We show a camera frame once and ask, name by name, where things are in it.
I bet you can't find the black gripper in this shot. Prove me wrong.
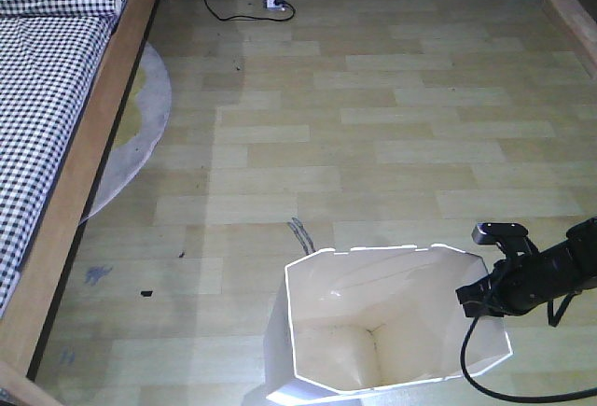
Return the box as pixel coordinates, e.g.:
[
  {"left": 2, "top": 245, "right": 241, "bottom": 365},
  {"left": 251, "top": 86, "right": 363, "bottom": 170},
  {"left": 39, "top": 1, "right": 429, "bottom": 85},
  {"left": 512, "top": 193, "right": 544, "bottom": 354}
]
[{"left": 455, "top": 259, "right": 560, "bottom": 317}]

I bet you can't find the white plastic trash bin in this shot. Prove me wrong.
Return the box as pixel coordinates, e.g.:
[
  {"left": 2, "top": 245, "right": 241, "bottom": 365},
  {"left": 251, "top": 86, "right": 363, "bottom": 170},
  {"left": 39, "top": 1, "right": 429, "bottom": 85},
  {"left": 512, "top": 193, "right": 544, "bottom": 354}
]
[{"left": 264, "top": 244, "right": 512, "bottom": 405}]

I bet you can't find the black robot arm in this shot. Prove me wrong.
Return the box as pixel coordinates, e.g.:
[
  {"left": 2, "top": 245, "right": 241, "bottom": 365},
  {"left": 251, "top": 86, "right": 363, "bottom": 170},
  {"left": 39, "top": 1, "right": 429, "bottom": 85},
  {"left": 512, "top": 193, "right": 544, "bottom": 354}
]
[{"left": 456, "top": 217, "right": 596, "bottom": 327}]

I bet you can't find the wooden furniture leg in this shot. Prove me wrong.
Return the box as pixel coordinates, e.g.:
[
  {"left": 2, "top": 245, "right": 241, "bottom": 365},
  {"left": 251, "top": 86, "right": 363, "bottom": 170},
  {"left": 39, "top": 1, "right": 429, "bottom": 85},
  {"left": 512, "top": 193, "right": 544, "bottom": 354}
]
[{"left": 542, "top": 0, "right": 596, "bottom": 79}]

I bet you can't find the white floor power strip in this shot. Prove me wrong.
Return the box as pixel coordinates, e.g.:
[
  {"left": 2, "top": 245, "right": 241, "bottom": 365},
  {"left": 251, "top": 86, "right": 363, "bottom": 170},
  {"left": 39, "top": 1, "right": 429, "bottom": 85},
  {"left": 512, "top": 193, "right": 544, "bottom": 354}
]
[{"left": 262, "top": 0, "right": 286, "bottom": 10}]

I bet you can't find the grey round rug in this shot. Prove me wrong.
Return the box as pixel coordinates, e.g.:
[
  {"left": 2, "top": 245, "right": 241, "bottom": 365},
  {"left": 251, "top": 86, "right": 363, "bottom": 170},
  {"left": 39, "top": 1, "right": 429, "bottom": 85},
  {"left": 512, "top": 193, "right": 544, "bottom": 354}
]
[{"left": 80, "top": 44, "right": 172, "bottom": 222}]

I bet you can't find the black white checkered bedding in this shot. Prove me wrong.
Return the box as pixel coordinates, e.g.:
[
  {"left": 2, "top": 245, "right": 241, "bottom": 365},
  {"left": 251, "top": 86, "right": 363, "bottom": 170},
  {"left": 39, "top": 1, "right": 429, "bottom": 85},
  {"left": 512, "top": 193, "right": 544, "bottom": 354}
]
[{"left": 1, "top": 0, "right": 127, "bottom": 307}]

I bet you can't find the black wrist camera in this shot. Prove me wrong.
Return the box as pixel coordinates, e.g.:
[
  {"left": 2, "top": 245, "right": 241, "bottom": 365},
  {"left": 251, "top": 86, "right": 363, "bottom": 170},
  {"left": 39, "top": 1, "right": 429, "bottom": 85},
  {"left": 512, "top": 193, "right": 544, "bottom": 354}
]
[{"left": 471, "top": 222, "right": 535, "bottom": 258}]

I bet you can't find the black floor power cable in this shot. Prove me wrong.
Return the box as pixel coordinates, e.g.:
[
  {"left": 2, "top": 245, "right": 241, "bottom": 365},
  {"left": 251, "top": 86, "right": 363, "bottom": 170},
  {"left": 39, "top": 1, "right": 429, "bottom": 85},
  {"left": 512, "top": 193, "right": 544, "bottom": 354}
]
[{"left": 198, "top": 0, "right": 297, "bottom": 23}]

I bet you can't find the wooden bed frame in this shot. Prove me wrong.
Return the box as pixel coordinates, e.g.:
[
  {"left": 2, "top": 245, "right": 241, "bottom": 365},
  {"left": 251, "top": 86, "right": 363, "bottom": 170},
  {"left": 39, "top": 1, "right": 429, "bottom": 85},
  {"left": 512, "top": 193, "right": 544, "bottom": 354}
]
[{"left": 1, "top": 0, "right": 157, "bottom": 405}]

